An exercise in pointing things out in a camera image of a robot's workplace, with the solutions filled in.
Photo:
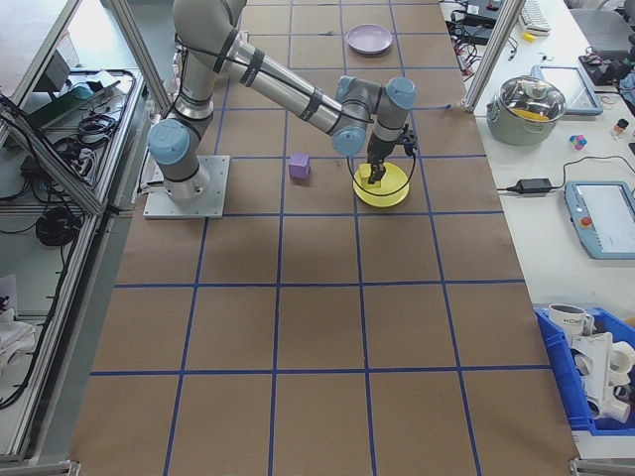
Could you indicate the white PVC pipe assembly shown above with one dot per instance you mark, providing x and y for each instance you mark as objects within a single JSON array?
[{"x": 600, "y": 367}]

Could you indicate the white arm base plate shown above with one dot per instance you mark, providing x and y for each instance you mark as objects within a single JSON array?
[{"x": 213, "y": 198}]

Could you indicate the small colourful cube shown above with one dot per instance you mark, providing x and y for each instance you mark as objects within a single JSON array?
[{"x": 577, "y": 143}]

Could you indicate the yellow plate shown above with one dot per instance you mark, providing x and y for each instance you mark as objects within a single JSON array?
[{"x": 392, "y": 196}]

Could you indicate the steel pot with glass lid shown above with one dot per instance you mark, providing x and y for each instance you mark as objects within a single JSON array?
[{"x": 516, "y": 131}]

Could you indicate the small figurine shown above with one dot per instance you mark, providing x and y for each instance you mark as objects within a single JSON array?
[{"x": 620, "y": 129}]

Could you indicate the V-shaped metal bar frame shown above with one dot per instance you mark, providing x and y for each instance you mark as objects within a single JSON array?
[{"x": 54, "y": 166}]

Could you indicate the yellow item inside pot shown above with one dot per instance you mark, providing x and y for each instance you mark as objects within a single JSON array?
[{"x": 533, "y": 116}]

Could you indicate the purple plate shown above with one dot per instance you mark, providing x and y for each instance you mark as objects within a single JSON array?
[{"x": 369, "y": 39}]

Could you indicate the aluminium profile post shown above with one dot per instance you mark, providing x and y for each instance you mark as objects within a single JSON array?
[{"x": 488, "y": 59}]

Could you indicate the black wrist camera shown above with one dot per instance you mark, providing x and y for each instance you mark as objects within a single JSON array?
[{"x": 408, "y": 141}]

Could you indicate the silver UR5e robot arm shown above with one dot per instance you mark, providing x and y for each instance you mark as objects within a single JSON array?
[{"x": 292, "y": 99}]

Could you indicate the aluminium profile bar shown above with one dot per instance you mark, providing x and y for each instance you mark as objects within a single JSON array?
[
  {"x": 602, "y": 468},
  {"x": 39, "y": 468}
]

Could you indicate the yellow foam block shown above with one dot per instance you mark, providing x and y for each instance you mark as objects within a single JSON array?
[{"x": 365, "y": 180}]

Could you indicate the white keyboard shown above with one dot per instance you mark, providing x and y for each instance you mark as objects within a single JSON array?
[{"x": 535, "y": 17}]

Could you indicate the green circuit board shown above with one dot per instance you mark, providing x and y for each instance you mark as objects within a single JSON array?
[{"x": 74, "y": 101}]

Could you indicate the white cloth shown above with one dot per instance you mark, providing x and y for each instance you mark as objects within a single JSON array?
[{"x": 12, "y": 327}]

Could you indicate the small yellow item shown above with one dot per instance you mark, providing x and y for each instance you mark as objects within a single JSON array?
[{"x": 529, "y": 36}]

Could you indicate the small red circuit board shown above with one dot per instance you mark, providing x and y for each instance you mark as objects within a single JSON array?
[{"x": 590, "y": 60}]

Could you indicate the black power adapter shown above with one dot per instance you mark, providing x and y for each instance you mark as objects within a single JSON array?
[
  {"x": 476, "y": 33},
  {"x": 535, "y": 185}
]

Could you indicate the purple foam block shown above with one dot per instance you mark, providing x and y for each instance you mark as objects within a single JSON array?
[{"x": 299, "y": 166}]

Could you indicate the white mug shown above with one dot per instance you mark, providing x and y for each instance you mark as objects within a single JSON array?
[{"x": 565, "y": 320}]

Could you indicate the blue plastic bin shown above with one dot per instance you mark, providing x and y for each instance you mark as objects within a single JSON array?
[{"x": 555, "y": 347}]

